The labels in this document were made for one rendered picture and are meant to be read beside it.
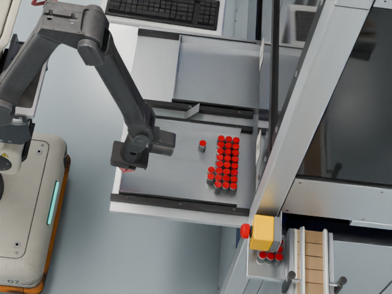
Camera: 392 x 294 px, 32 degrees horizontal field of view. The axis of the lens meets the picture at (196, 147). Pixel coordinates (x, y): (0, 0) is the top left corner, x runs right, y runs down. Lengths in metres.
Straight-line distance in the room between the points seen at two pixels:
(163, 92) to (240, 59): 0.29
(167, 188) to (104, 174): 1.05
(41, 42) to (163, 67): 0.83
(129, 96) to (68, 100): 1.66
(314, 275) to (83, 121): 1.61
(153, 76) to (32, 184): 0.75
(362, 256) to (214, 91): 0.69
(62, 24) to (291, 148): 0.57
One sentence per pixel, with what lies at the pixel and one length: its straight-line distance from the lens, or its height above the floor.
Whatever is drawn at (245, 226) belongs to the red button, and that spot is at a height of 1.01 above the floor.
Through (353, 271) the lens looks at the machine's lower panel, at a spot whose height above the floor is 0.66.
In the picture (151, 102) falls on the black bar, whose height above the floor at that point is 0.90.
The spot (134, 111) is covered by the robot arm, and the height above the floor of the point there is 1.28.
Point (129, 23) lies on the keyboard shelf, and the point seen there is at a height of 0.80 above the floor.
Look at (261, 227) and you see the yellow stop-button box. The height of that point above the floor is 1.03.
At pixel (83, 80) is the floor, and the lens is 3.28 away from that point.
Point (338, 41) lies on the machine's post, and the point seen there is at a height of 1.71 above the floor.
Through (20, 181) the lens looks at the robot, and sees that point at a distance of 2.69.
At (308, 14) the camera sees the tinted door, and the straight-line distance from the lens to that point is 1.45.
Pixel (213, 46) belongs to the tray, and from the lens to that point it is 2.28.
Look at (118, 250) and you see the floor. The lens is 2.84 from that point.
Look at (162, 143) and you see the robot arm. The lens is 1.75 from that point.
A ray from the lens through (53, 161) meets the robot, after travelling 2.72.
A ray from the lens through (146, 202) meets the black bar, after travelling 1.92.
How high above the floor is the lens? 2.62
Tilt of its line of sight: 58 degrees down
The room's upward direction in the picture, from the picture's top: 10 degrees clockwise
